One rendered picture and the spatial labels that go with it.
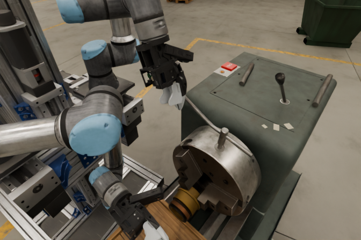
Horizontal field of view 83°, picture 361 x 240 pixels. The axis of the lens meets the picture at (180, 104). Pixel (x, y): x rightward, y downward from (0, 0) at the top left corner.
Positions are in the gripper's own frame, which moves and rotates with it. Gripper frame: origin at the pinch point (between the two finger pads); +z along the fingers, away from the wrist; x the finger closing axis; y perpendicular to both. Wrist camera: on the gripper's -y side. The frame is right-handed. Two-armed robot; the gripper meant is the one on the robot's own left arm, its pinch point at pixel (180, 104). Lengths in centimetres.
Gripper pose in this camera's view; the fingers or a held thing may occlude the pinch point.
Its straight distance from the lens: 59.8
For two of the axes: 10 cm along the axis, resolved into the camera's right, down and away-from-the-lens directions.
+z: 2.5, 8.7, 4.2
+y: -6.6, 4.7, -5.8
